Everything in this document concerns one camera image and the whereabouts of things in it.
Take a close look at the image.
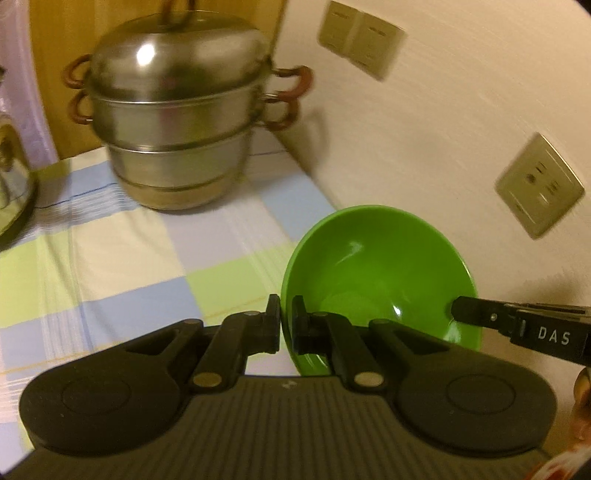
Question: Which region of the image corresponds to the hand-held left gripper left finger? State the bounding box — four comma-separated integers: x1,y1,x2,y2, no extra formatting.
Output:
124,294,282,394

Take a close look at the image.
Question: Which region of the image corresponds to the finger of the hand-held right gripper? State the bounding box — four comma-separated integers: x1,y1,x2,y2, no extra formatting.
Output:
450,296,520,342

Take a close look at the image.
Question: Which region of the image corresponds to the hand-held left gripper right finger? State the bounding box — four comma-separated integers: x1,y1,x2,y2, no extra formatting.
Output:
292,295,458,393

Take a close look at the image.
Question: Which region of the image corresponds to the large green bowl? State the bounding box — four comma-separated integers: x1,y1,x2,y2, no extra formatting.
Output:
280,205,483,377

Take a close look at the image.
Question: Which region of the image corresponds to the person's right hand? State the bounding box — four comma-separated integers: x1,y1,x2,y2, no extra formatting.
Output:
573,369,591,439

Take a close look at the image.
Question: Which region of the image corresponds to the red and white cloth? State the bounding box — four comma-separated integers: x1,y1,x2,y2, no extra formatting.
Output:
531,445,591,480

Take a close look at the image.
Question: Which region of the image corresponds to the checkered tablecloth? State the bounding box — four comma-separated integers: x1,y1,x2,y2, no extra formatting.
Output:
0,138,347,462

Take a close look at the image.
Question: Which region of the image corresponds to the stainless steel steamer pot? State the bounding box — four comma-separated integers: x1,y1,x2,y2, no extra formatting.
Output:
64,0,314,210

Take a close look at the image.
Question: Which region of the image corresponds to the stainless steel kettle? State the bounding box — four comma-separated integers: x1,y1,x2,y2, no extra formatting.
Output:
0,69,38,250

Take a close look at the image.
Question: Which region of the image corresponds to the wooden panel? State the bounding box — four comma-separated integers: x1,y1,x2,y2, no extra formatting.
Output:
28,0,289,162

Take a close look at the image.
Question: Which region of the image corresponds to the patterned curtain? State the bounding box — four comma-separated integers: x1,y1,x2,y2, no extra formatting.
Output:
0,0,56,167

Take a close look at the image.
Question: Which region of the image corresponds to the beige wall socket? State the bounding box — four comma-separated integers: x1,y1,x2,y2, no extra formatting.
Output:
350,13,407,81
494,133,585,239
318,0,366,51

